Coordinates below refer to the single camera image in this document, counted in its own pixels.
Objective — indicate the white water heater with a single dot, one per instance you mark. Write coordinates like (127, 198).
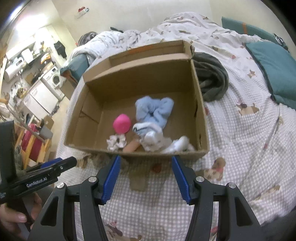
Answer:
(13, 71)

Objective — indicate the dark grey cloth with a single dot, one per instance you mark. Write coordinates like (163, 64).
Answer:
(212, 78)

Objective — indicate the grey striped pillow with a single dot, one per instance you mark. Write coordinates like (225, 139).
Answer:
(86, 38)

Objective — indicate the grey bin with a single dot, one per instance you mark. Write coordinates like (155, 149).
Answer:
(45, 132)

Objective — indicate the white washing machine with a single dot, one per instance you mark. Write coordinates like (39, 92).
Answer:
(54, 80)

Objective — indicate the black and white small item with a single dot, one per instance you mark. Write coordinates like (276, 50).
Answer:
(281, 41)

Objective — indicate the white quilt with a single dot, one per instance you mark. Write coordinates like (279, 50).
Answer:
(108, 40)

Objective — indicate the light blue fluffy cloth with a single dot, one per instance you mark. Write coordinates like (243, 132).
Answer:
(152, 110)

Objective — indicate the teal headboard cushion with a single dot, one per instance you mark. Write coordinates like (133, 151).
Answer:
(245, 29)

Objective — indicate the person's left hand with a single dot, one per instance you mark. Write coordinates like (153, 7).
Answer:
(13, 217)

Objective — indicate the cardboard panel beside bed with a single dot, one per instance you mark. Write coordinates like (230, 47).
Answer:
(68, 89)

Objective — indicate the brown patterned scrunchie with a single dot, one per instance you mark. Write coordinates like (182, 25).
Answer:
(90, 160)

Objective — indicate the white floor cabinet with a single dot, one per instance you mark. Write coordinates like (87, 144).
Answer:
(42, 97)

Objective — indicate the checked printed bed cover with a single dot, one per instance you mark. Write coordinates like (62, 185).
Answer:
(242, 139)

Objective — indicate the cardboard box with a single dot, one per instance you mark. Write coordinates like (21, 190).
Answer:
(138, 88)

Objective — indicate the white sock with dark stripe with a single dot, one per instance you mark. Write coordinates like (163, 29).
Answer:
(148, 134)

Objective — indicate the wall hook rack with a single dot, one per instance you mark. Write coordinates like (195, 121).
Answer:
(82, 12)

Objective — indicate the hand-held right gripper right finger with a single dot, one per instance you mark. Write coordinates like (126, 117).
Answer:
(182, 180)

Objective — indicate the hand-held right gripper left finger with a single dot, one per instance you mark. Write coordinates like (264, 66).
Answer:
(111, 180)

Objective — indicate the teal folded blanket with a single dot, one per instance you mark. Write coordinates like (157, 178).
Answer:
(74, 67)

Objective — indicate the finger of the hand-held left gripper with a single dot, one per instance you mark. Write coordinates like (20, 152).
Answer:
(62, 165)
(44, 165)

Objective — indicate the black hanging garment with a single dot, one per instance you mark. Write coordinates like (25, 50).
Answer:
(60, 49)

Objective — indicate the plain white sock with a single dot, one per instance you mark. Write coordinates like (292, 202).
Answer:
(179, 144)

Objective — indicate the white floral scrunchie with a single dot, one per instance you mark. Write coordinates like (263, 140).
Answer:
(115, 142)

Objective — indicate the teal pillow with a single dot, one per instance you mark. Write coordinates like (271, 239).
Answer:
(272, 69)

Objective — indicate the yellow wooden rack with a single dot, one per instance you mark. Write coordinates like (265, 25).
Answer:
(40, 148)

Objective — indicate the pink plush toy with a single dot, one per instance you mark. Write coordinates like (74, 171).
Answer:
(122, 124)

